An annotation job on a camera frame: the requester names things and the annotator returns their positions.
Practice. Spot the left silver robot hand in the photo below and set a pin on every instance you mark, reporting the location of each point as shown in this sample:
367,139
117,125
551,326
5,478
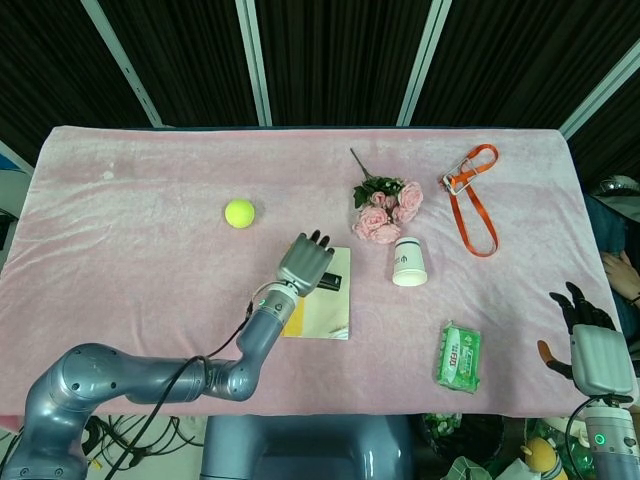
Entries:
306,270

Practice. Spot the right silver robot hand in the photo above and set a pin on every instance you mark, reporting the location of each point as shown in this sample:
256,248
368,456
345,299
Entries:
596,350

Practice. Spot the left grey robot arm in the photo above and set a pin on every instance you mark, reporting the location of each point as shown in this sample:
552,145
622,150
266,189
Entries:
150,380

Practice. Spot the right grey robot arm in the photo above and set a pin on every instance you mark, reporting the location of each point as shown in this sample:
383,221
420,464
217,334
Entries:
611,440

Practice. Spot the person's hand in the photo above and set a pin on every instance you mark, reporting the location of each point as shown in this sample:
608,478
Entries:
620,272

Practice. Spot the yellow white Lexicon notebook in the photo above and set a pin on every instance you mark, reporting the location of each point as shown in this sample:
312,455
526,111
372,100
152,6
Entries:
332,312

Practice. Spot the yellow tennis ball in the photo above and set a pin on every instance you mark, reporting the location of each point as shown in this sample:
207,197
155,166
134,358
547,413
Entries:
240,213

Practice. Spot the pink artificial rose bouquet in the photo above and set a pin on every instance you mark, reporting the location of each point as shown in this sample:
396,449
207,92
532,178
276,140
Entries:
387,210

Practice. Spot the white paper cup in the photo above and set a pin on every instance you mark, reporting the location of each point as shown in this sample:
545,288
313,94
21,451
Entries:
409,262

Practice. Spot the yellow plush toy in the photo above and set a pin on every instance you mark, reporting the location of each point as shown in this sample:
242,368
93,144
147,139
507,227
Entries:
542,457

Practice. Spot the green wet wipes pack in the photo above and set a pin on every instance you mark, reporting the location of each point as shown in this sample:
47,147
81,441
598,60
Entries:
457,357

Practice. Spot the green plastic bag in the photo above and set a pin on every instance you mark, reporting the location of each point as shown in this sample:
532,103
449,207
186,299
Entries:
442,425

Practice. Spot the pink velvet tablecloth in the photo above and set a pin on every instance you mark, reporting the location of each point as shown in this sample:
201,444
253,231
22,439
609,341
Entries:
150,200

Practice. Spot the grey robot torso base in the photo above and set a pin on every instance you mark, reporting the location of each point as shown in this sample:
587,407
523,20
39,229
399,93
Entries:
307,447

